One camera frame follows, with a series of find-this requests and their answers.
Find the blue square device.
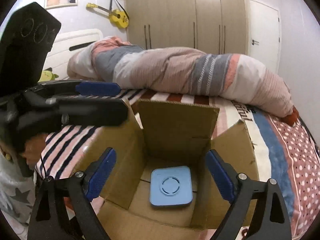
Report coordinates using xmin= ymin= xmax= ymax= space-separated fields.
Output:
xmin=149 ymin=166 xmax=193 ymax=207

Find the yellow ukulele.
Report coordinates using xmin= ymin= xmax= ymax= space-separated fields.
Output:
xmin=86 ymin=0 xmax=129 ymax=29

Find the star patterned grey fabric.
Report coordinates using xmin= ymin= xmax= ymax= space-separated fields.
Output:
xmin=1 ymin=154 xmax=35 ymax=225

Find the green plush toy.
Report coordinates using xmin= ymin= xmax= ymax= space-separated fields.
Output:
xmin=39 ymin=68 xmax=59 ymax=82

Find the beige wooden wardrobe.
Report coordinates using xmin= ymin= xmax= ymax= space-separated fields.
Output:
xmin=125 ymin=0 xmax=248 ymax=54

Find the striped rolled duvet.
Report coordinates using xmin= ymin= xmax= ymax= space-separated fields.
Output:
xmin=67 ymin=36 xmax=295 ymax=118

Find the striped fleece blanket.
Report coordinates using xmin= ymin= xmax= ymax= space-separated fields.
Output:
xmin=26 ymin=89 xmax=319 ymax=239

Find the white door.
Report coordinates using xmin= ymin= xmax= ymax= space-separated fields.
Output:
xmin=249 ymin=0 xmax=280 ymax=74

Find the brown cardboard box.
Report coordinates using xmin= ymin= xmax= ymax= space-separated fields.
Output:
xmin=75 ymin=100 xmax=259 ymax=239

